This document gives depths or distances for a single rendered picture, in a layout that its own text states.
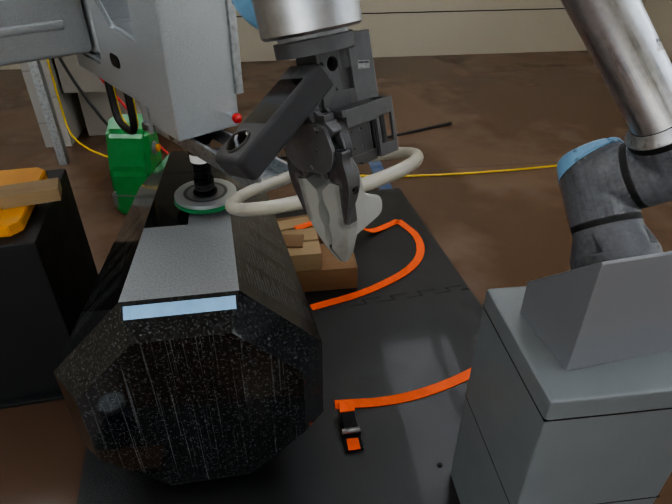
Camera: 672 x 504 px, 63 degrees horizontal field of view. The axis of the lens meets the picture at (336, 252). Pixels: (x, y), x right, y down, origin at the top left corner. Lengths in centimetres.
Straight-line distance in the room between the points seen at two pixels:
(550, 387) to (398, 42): 598
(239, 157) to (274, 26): 11
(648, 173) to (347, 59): 89
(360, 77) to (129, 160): 310
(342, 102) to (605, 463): 123
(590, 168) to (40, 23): 180
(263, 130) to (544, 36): 719
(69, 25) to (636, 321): 199
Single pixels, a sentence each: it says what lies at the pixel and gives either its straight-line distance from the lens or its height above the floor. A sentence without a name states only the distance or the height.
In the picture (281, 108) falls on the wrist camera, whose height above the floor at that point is 162.
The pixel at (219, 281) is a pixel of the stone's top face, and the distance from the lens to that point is 162.
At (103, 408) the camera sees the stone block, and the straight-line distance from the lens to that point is 180.
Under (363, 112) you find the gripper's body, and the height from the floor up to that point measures 160.
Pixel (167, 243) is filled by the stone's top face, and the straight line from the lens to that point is 183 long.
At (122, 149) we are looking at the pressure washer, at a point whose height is 43.
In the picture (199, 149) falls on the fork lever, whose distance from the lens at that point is 175.
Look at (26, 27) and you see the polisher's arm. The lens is 225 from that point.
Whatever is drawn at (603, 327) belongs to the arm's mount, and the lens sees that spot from 133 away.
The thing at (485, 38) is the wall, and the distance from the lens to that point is 729.
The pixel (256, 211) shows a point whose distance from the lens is 116.
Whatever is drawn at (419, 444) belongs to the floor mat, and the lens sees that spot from 220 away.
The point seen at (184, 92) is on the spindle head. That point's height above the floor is 126.
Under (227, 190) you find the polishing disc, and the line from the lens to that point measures 197.
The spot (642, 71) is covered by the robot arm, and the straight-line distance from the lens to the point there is 119.
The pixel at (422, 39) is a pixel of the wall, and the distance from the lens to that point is 705.
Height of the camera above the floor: 177
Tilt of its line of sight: 34 degrees down
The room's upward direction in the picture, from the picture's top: straight up
